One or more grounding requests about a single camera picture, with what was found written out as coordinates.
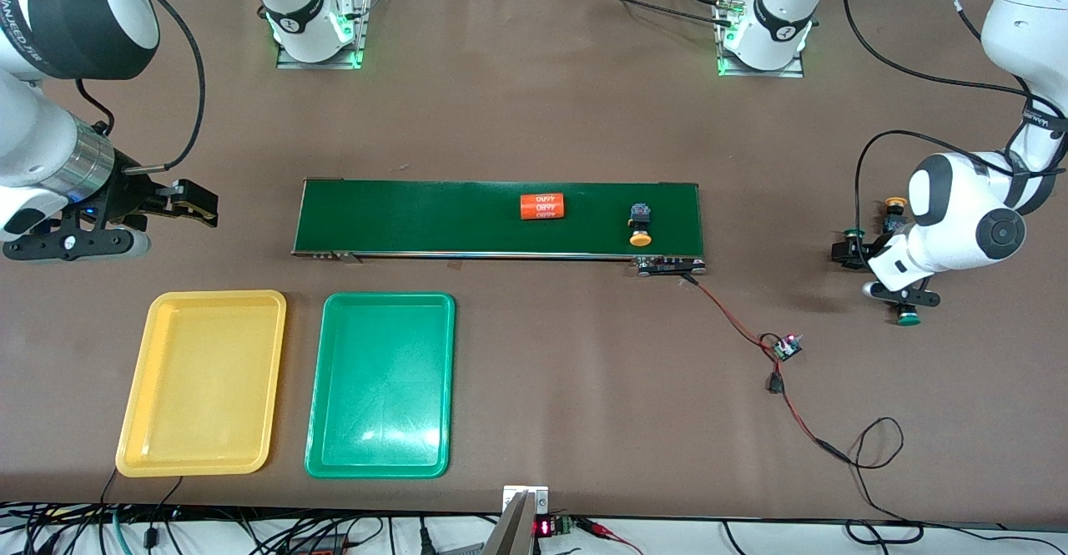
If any orange cylinder with 4680 print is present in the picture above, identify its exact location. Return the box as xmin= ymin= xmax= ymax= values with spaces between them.
xmin=520 ymin=193 xmax=567 ymax=221

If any yellow plastic tray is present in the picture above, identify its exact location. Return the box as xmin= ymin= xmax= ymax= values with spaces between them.
xmin=115 ymin=290 xmax=288 ymax=478

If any green conveyor belt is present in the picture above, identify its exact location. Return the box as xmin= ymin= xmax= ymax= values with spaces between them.
xmin=292 ymin=177 xmax=708 ymax=276

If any green plastic tray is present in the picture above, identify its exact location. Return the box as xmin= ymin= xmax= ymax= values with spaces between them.
xmin=305 ymin=291 xmax=457 ymax=479

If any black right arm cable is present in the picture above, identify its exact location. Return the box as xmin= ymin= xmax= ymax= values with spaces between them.
xmin=75 ymin=0 xmax=207 ymax=177

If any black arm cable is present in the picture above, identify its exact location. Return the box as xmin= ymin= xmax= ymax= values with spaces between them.
xmin=841 ymin=0 xmax=1068 ymax=243
xmin=75 ymin=0 xmax=207 ymax=177

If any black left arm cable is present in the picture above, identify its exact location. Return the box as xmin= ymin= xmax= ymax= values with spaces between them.
xmin=841 ymin=0 xmax=1068 ymax=243

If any small controller board with wires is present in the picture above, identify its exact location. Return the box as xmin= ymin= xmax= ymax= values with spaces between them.
xmin=680 ymin=273 xmax=854 ymax=466

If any thin black looped cable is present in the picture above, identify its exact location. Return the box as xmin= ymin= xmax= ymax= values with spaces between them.
xmin=843 ymin=417 xmax=925 ymax=543

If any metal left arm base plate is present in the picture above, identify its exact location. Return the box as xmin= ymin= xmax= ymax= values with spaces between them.
xmin=716 ymin=0 xmax=806 ymax=78

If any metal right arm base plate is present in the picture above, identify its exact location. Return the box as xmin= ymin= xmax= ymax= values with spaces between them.
xmin=275 ymin=0 xmax=373 ymax=70

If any black cable with ferrite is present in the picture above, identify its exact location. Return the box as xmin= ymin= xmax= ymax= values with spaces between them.
xmin=144 ymin=476 xmax=184 ymax=549

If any red probe cable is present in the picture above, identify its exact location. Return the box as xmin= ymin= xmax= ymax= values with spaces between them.
xmin=574 ymin=517 xmax=645 ymax=555

